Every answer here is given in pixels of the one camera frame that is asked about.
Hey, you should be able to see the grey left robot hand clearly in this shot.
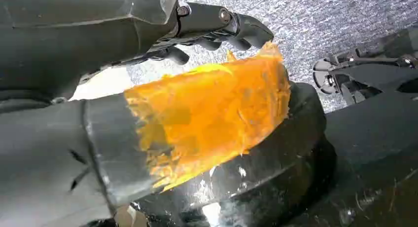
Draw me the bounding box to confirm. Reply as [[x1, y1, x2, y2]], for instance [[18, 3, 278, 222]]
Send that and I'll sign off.
[[0, 0, 292, 227]]

